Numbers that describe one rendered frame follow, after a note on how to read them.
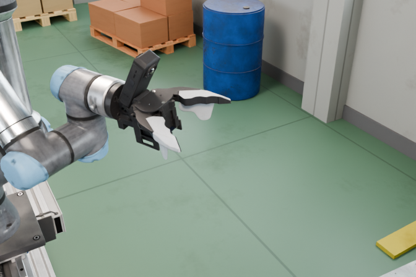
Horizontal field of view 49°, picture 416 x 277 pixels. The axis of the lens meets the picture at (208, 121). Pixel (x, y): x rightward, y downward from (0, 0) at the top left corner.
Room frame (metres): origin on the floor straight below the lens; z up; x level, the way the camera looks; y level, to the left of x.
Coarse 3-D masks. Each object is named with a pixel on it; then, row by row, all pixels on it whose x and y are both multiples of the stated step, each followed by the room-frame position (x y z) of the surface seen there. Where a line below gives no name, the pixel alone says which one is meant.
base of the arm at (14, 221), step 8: (0, 200) 0.83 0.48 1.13; (8, 200) 0.86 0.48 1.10; (0, 208) 0.82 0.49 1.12; (8, 208) 0.84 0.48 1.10; (16, 208) 0.88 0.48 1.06; (0, 216) 0.81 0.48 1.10; (8, 216) 0.83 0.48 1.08; (16, 216) 0.85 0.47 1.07; (0, 224) 0.80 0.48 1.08; (8, 224) 0.83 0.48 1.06; (16, 224) 0.84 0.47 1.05; (0, 232) 0.79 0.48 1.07; (8, 232) 0.81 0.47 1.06; (0, 240) 0.79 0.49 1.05
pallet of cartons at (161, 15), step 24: (120, 0) 5.33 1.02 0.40; (144, 0) 5.01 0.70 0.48; (168, 0) 4.71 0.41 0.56; (96, 24) 5.13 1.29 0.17; (120, 24) 4.74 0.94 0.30; (144, 24) 4.49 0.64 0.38; (168, 24) 4.69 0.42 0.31; (192, 24) 4.91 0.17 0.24; (120, 48) 4.76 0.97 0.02; (144, 48) 4.47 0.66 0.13; (168, 48) 4.64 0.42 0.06
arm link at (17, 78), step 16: (0, 0) 0.92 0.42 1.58; (0, 16) 0.92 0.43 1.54; (0, 32) 0.92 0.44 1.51; (0, 48) 0.92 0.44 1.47; (16, 48) 0.95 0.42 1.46; (0, 64) 0.92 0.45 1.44; (16, 64) 0.94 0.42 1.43; (16, 80) 0.93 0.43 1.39; (32, 112) 0.96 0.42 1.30; (48, 128) 0.98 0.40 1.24
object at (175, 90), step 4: (164, 88) 0.74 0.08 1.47; (168, 88) 0.74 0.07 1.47; (172, 88) 0.74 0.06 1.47; (176, 88) 0.73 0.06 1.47; (180, 88) 0.73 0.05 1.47; (184, 88) 0.73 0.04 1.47; (188, 88) 0.73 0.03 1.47; (192, 88) 0.73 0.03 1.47; (196, 88) 0.73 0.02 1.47; (172, 92) 0.72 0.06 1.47; (176, 92) 0.72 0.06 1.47; (176, 96) 0.72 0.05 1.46; (176, 100) 0.72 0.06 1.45
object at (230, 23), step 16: (208, 0) 3.91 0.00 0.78; (224, 0) 3.91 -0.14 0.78; (240, 0) 3.91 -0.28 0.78; (256, 0) 3.91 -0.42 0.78; (208, 16) 3.65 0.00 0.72; (224, 16) 3.55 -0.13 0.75; (240, 16) 3.53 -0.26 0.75; (256, 16) 3.59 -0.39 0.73; (208, 32) 3.65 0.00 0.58; (224, 32) 3.55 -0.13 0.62; (240, 32) 3.53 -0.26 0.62; (256, 32) 3.60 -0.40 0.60; (208, 48) 3.65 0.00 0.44; (224, 48) 3.55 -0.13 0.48; (240, 48) 3.53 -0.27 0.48; (256, 48) 3.61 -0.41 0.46; (208, 64) 3.65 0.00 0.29; (224, 64) 3.55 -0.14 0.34; (240, 64) 3.53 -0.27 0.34; (256, 64) 3.62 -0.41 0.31; (208, 80) 3.65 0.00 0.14; (224, 80) 3.55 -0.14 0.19; (240, 80) 3.53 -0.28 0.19; (256, 80) 3.63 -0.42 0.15; (240, 96) 3.54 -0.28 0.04
